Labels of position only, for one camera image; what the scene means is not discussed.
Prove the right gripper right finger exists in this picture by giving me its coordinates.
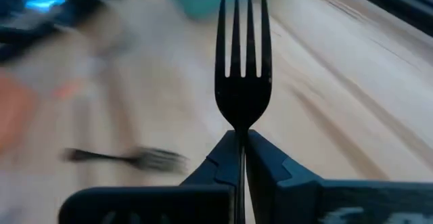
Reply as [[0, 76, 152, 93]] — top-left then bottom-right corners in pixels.
[[244, 129, 433, 224]]

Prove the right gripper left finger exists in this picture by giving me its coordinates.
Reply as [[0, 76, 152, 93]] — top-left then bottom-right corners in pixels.
[[58, 129, 242, 224]]

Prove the black fork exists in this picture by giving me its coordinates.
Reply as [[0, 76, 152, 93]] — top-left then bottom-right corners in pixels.
[[60, 145, 190, 176], [214, 0, 273, 224]]

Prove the orange plastic bin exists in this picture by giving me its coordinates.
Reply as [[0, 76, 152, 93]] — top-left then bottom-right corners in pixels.
[[0, 71, 38, 157]]

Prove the green plastic bin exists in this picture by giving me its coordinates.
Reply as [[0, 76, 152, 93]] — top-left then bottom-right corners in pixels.
[[158, 0, 275, 20]]

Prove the black metal table frame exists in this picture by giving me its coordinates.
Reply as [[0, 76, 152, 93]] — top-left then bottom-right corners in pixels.
[[333, 0, 433, 39]]

